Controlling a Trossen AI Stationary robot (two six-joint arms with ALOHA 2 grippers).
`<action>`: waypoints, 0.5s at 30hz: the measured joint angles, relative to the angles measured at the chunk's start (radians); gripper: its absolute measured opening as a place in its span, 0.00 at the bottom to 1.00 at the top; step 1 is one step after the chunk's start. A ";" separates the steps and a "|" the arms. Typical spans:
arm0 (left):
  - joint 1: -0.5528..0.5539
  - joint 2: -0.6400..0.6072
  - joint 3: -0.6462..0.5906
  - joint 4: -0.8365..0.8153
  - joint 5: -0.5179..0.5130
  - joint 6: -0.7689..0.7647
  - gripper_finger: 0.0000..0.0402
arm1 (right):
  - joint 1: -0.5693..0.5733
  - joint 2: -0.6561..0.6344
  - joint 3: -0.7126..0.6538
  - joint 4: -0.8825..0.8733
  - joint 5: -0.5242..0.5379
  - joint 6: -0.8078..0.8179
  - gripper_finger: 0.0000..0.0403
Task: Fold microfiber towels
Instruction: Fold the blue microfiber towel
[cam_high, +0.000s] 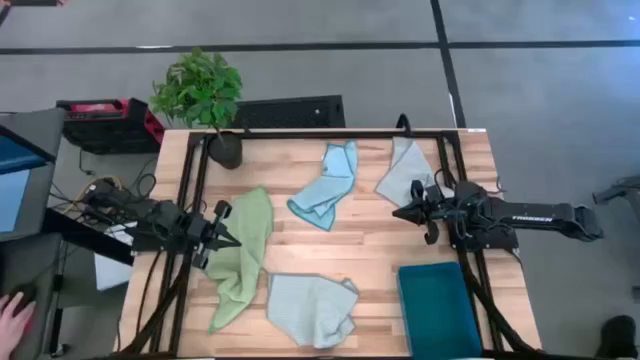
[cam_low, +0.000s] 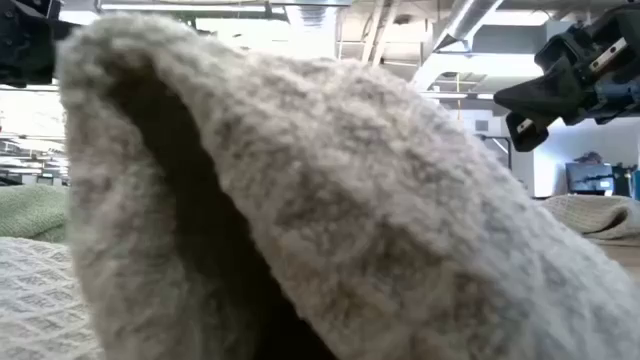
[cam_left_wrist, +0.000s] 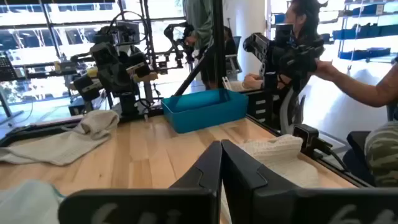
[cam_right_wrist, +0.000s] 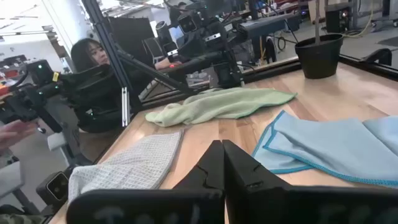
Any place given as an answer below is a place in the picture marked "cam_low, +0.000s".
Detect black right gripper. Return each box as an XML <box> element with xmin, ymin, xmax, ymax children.
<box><xmin>493</xmin><ymin>3</ymin><xmax>640</xmax><ymax>154</ymax></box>

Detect white waffle microfiber towel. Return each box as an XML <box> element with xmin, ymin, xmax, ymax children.
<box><xmin>541</xmin><ymin>193</ymin><xmax>640</xmax><ymax>247</ymax></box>

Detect green microfiber towel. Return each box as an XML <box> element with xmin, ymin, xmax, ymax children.
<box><xmin>0</xmin><ymin>183</ymin><xmax>70</xmax><ymax>245</ymax></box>

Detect grey waffle microfiber towel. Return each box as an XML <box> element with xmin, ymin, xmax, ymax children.
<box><xmin>0</xmin><ymin>10</ymin><xmax>640</xmax><ymax>360</ymax></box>

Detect black desktop monitor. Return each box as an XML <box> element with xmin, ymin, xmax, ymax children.
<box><xmin>565</xmin><ymin>162</ymin><xmax>615</xmax><ymax>196</ymax></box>

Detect black metal frame stand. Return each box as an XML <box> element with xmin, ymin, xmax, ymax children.
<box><xmin>474</xmin><ymin>132</ymin><xmax>514</xmax><ymax>171</ymax></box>

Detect smooth silver air duct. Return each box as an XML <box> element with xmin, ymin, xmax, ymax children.
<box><xmin>433</xmin><ymin>0</ymin><xmax>505</xmax><ymax>52</ymax></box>

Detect spiral silver air duct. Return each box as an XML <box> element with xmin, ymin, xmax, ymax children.
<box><xmin>284</xmin><ymin>4</ymin><xmax>342</xmax><ymax>59</ymax></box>

